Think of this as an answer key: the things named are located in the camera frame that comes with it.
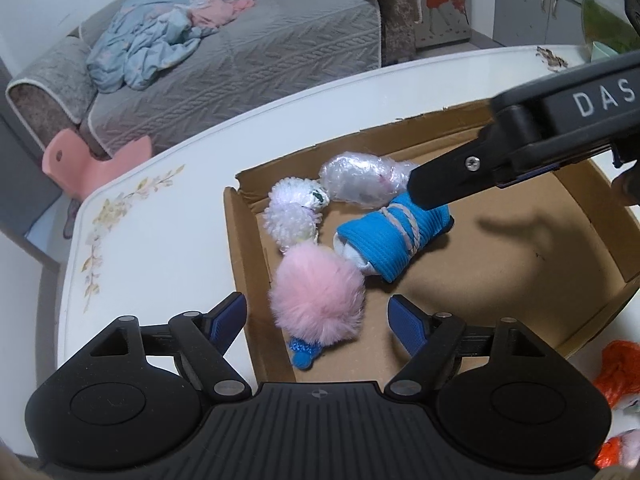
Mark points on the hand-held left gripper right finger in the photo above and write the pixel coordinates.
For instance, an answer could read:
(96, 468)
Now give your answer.
(406, 322)

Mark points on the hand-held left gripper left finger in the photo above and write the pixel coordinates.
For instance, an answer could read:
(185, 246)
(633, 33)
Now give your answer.
(227, 312)

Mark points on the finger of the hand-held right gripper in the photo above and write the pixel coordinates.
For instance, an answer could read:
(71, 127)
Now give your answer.
(450, 175)

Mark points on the pink fluffy pompom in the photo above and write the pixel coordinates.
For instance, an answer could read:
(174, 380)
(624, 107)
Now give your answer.
(315, 295)

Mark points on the brown cardboard box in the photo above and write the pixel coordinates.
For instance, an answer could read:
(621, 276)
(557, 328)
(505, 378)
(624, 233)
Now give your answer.
(500, 260)

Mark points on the orange plastic bag bundle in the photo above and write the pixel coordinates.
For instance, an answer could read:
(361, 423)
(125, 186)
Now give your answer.
(615, 452)
(622, 365)

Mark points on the dried leaf scraps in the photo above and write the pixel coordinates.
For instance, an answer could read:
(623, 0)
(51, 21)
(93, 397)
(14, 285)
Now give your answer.
(550, 57)

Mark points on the large bubble wrap bundle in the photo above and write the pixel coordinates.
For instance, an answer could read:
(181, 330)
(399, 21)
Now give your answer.
(355, 177)

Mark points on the white fluffy ball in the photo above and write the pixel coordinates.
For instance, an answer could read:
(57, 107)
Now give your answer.
(290, 215)

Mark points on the glass fishbowl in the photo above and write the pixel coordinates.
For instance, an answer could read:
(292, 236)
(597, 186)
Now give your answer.
(605, 15)

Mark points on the grey cabinet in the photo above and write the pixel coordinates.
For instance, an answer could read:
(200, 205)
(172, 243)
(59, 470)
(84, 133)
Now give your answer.
(540, 0)

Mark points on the black appliance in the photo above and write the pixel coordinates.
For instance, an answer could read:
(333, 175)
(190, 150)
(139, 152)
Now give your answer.
(632, 5)

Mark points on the floral figure poster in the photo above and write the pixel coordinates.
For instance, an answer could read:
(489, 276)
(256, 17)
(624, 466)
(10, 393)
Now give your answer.
(442, 0)

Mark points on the pink plastic stool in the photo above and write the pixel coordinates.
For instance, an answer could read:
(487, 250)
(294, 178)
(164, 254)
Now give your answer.
(100, 170)

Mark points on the grey covered sofa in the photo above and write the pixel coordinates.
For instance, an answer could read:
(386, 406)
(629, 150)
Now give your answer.
(280, 45)

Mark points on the pink cloth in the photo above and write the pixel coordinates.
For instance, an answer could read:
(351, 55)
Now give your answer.
(220, 10)

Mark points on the light blue blanket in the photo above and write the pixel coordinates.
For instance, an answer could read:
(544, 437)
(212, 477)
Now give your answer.
(145, 35)

